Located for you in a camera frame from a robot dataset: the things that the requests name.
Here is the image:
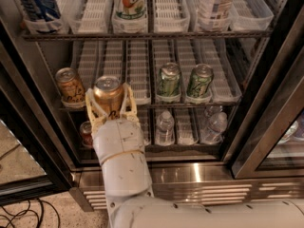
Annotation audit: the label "green can right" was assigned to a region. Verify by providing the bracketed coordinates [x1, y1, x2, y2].
[186, 64, 214, 98]

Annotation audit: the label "wire shelf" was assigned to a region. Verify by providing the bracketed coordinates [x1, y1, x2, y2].
[59, 102, 239, 112]
[22, 30, 272, 42]

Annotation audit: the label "stainless steel fridge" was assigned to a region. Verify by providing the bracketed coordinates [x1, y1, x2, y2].
[0, 0, 304, 211]

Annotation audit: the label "clear water bottle centre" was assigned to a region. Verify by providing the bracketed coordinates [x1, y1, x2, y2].
[155, 110, 175, 146]

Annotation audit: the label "green can left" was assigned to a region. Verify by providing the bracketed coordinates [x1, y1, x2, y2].
[157, 63, 181, 97]

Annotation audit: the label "red can front left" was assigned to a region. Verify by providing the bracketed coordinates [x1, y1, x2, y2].
[80, 121, 93, 146]

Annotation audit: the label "7up bottle top shelf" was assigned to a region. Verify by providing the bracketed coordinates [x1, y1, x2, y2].
[114, 0, 146, 20]

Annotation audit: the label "orange can front left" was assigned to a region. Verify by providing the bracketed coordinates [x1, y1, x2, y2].
[55, 67, 86, 104]

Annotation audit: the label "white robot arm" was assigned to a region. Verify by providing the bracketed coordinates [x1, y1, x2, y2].
[85, 84, 304, 228]

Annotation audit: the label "green can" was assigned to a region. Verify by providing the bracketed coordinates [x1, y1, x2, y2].
[186, 64, 214, 98]
[157, 63, 181, 97]

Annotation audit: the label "clear water bottle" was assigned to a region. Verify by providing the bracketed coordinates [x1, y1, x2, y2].
[201, 112, 228, 144]
[204, 105, 222, 118]
[155, 110, 175, 146]

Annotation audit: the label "clear water bottle rear right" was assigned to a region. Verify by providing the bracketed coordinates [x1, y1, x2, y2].
[204, 105, 222, 118]

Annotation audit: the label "middle wire shelf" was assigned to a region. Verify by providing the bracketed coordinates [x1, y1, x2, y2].
[59, 102, 239, 112]

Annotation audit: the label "white labelled bottle top shelf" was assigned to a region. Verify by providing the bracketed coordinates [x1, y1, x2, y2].
[198, 0, 233, 20]

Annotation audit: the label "orange can shelf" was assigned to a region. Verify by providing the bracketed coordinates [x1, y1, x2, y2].
[93, 75, 124, 120]

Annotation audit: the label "glass fridge door left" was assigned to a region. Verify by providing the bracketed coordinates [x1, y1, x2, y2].
[0, 38, 73, 207]

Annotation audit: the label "black cables on floor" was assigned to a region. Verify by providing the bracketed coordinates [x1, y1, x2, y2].
[0, 197, 62, 228]

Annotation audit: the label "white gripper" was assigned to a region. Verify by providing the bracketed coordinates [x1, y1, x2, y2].
[85, 83, 144, 165]

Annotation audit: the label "top wire shelf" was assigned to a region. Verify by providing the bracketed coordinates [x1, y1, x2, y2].
[22, 30, 272, 42]

